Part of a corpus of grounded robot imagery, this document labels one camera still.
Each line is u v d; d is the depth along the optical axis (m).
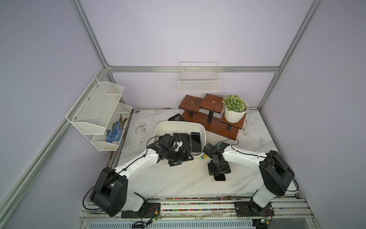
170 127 1.06
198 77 0.95
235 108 0.82
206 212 0.74
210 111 1.00
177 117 1.14
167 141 0.67
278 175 0.45
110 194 0.41
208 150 0.73
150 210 0.73
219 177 0.80
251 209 0.65
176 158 0.73
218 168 0.73
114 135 0.88
